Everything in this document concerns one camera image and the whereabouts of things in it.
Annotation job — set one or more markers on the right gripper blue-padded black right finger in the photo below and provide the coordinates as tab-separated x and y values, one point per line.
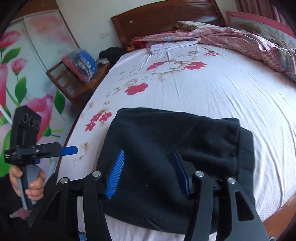
237	216

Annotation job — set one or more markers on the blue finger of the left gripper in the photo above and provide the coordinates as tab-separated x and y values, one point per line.
66	151

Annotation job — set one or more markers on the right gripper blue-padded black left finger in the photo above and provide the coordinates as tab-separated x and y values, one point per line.
59	212

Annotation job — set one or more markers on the black pants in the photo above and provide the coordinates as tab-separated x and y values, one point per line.
162	150

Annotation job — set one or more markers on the person's left hand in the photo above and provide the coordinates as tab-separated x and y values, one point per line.
36	189

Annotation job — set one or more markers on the wooden bedside chair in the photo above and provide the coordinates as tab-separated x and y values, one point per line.
78	92

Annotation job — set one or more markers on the plastic bag of clothes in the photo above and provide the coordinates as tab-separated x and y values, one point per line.
81	63

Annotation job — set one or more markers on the black clothes by bed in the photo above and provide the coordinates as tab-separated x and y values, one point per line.
112	54

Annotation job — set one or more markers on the floral sliding wardrobe door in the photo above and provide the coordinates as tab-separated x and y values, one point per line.
31	46

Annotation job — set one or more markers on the white floral bed sheet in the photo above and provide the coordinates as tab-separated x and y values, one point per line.
208	81

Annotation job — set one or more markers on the dark wooden headboard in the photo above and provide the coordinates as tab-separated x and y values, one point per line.
163	16

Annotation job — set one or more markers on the pink patterned quilt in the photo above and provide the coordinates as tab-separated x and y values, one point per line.
280	59

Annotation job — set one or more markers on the dark red curtain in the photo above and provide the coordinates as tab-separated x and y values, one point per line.
261	8

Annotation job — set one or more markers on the white wall socket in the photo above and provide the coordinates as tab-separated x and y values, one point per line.
104	35

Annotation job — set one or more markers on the pink bed guard rail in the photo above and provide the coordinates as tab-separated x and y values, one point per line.
269	29

